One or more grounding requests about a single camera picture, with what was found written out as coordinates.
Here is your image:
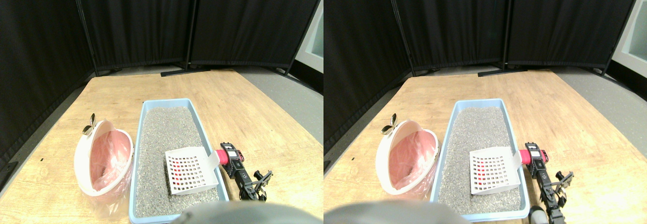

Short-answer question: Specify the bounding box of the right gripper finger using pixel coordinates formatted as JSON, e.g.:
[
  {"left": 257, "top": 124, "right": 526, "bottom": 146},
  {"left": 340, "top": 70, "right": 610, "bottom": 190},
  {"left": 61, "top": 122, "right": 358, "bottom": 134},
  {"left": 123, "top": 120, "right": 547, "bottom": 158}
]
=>
[
  {"left": 524, "top": 142, "right": 549, "bottom": 166},
  {"left": 220, "top": 142, "right": 246, "bottom": 166}
]

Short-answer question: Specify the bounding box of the white scoop with red handle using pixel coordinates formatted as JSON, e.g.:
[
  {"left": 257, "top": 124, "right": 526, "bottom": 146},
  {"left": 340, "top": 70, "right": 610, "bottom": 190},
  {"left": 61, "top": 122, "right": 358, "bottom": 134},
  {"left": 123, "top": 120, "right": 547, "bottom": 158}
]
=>
[
  {"left": 165, "top": 146, "right": 245, "bottom": 195},
  {"left": 469, "top": 146, "right": 549, "bottom": 196}
]

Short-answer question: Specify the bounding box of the red lump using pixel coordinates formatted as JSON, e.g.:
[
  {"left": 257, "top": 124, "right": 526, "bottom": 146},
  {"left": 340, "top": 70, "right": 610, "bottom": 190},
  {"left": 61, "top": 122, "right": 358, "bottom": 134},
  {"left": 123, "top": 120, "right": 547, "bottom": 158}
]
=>
[
  {"left": 475, "top": 163, "right": 494, "bottom": 185},
  {"left": 171, "top": 164, "right": 192, "bottom": 185}
]

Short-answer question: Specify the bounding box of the blue litter tray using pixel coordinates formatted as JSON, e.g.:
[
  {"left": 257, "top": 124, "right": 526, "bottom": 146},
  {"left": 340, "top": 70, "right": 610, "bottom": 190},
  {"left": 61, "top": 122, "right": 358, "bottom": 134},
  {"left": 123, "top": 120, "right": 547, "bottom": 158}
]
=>
[
  {"left": 429, "top": 98, "right": 530, "bottom": 222},
  {"left": 128, "top": 98, "right": 229, "bottom": 224}
]

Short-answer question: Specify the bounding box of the black curtain stand foot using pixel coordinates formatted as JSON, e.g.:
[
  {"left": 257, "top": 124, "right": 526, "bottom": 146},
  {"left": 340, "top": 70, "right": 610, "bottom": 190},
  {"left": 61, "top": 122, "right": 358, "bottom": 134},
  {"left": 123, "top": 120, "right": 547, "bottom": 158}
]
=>
[
  {"left": 478, "top": 67, "right": 529, "bottom": 77},
  {"left": 161, "top": 67, "right": 212, "bottom": 77}
]

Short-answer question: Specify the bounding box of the white shelf unit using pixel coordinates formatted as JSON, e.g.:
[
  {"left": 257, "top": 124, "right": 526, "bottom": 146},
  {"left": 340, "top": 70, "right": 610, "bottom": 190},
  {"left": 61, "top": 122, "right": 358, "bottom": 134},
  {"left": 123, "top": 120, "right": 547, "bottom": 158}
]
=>
[
  {"left": 295, "top": 0, "right": 324, "bottom": 73},
  {"left": 612, "top": 14, "right": 647, "bottom": 78}
]

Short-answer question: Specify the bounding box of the white bin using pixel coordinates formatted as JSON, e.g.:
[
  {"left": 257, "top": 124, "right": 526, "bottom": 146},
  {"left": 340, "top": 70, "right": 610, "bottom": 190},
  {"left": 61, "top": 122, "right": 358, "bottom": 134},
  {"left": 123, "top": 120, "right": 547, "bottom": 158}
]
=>
[
  {"left": 74, "top": 113, "right": 135, "bottom": 219},
  {"left": 375, "top": 113, "right": 439, "bottom": 203}
]

